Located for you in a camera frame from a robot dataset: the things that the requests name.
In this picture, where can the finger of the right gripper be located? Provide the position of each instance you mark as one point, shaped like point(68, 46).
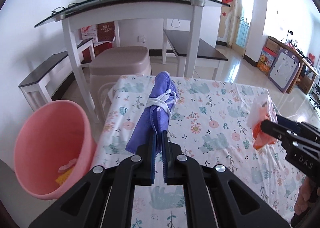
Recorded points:
point(284, 135)
point(289, 124)

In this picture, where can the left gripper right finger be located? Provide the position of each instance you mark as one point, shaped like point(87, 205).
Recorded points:
point(215, 197)

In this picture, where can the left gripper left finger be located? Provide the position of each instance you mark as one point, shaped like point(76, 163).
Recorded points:
point(104, 196)

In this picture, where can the yellow foam net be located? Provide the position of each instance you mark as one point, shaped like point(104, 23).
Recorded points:
point(61, 179)

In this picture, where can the purple face mask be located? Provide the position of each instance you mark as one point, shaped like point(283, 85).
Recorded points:
point(157, 113)

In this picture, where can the red snack wrapper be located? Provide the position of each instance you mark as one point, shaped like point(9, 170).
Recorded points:
point(68, 166)

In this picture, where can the person's right hand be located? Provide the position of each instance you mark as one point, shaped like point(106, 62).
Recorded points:
point(304, 195)

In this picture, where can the wooden desk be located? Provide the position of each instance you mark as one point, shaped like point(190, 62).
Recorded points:
point(306, 75)

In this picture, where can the kids drawing board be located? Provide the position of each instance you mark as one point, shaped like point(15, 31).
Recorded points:
point(284, 69)

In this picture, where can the pink plastic bucket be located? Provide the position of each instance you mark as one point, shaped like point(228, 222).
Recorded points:
point(54, 134)

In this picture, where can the colourful toy box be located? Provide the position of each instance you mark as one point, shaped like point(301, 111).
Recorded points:
point(266, 60)

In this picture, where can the floral tablecloth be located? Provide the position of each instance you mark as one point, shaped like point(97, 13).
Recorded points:
point(210, 125)

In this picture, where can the left black white bench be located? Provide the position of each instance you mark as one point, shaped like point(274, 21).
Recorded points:
point(46, 80)

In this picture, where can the glass door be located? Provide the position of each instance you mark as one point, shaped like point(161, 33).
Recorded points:
point(244, 22)

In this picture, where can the beige plastic stool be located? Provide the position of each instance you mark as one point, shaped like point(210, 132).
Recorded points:
point(110, 65)

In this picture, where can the red cartons under table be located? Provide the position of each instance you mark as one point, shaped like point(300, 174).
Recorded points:
point(102, 35)

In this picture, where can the white table glass top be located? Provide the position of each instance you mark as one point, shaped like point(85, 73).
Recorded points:
point(92, 12)

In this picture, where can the eyeglasses on table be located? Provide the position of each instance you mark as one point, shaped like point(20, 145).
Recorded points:
point(62, 8)

